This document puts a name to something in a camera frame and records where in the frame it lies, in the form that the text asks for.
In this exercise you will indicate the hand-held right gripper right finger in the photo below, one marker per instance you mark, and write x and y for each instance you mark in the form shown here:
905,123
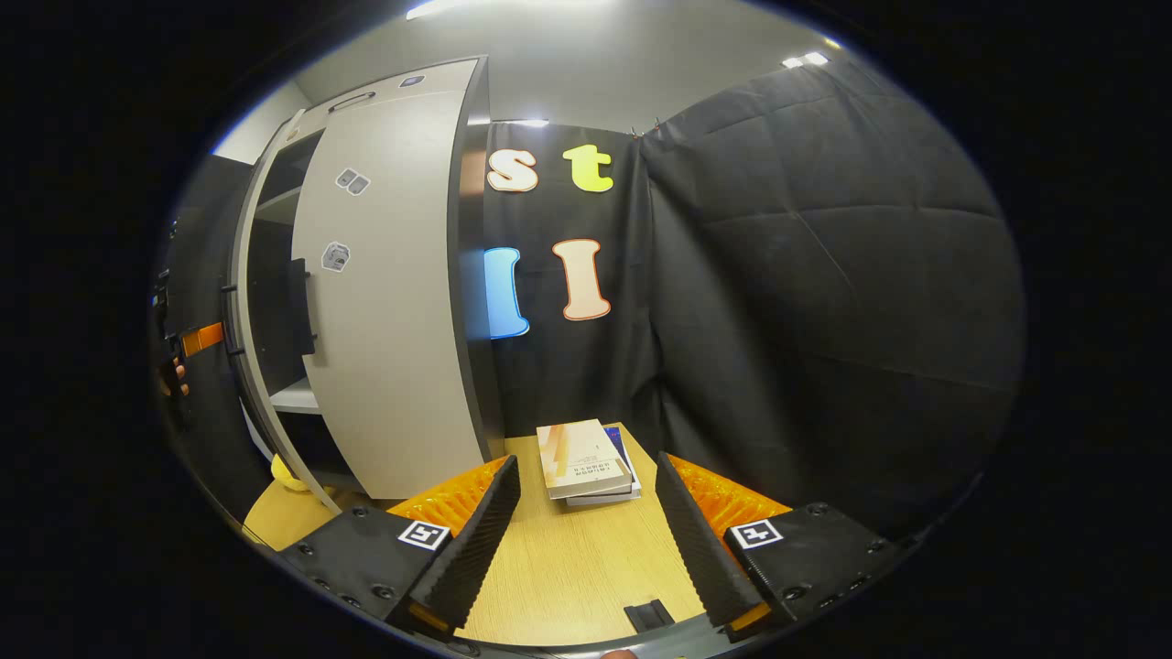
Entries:
700,558

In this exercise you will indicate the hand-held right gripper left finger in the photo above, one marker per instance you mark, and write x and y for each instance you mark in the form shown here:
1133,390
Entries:
476,549

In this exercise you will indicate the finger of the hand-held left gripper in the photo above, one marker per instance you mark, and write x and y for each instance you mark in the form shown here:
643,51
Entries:
203,339

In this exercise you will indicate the light grey cabinet door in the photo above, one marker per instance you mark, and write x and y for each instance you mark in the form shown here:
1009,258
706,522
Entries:
394,320
256,412

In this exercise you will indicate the grey and white cabinet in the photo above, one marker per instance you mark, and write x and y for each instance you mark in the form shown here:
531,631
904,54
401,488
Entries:
472,275

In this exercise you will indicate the light grey cabinet drawer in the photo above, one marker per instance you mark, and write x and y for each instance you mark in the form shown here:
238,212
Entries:
403,87

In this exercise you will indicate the blue and white book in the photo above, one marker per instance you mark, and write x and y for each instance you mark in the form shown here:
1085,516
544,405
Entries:
628,462

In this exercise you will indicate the yellow round sponge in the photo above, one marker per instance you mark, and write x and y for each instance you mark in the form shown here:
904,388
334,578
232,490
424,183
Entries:
286,474

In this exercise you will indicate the black backdrop cloth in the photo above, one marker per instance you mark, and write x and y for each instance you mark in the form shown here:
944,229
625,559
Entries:
824,320

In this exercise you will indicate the large ceiling light panel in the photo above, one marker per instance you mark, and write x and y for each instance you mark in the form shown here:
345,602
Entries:
449,7

